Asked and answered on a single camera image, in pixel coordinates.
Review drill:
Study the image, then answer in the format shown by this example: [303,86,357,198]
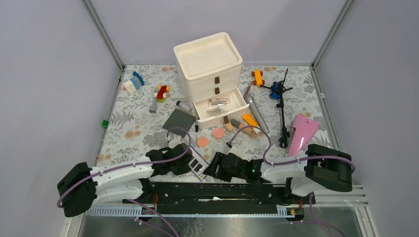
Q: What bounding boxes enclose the clear black mascara tube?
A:
[195,115,199,132]

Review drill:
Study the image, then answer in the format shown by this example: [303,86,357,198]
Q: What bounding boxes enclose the beige foundation bottle grey cap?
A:
[230,119,253,136]

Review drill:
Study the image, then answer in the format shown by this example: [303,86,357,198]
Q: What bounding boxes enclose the silver toy microphone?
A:
[244,94,270,134]

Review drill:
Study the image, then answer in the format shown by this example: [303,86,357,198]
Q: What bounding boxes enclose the clear bottle black cap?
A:
[176,101,193,114]

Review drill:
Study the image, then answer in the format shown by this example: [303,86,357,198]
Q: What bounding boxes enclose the yellow red toy brick car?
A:
[251,70,265,86]

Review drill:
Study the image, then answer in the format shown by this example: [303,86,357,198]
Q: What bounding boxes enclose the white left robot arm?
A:
[57,143,192,217]

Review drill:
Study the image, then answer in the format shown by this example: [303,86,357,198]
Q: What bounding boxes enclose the red lip gloss tube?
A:
[244,81,253,96]

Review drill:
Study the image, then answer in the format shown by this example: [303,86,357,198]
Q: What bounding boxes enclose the grey brick pillar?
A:
[149,97,158,114]

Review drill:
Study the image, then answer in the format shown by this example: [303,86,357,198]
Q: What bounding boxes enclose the dark grey brick baseplate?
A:
[162,109,196,138]

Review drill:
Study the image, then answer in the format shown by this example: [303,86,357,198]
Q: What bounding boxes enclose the beige makeup sponge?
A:
[223,122,234,132]

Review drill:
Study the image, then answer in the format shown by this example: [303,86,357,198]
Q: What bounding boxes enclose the blue white stacked bricks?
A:
[124,71,145,94]

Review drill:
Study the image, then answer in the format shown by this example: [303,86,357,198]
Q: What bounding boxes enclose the false eyelash box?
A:
[208,96,231,108]

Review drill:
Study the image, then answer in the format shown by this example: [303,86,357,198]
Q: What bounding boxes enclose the orange round makeup puff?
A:
[197,137,209,148]

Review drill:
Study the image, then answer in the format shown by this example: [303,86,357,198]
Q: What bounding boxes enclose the orange white cream tube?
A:
[242,113,258,126]

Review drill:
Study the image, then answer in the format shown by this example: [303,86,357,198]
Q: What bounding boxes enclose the clear bag with tweezers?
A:
[207,107,228,117]

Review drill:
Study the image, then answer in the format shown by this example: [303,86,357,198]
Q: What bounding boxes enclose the green small cube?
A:
[101,120,109,128]

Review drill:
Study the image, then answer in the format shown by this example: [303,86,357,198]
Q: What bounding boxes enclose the white drawer organizer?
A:
[173,32,249,129]

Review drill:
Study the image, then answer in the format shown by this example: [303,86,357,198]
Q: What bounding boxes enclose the pink round makeup puff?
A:
[212,127,225,139]

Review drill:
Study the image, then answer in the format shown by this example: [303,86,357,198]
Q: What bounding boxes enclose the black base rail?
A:
[135,179,316,215]

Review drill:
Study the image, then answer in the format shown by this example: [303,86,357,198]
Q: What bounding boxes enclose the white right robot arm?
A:
[204,144,355,203]

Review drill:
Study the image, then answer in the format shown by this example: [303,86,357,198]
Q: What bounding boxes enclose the red green white brick toy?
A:
[154,85,170,103]

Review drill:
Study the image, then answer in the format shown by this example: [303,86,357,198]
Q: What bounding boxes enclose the pink plastic scoop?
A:
[288,115,320,157]

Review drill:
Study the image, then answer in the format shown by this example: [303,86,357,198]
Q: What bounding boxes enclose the blue toy brick car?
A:
[269,81,281,100]

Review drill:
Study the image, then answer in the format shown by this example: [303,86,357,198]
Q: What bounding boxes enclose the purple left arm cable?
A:
[56,126,192,237]

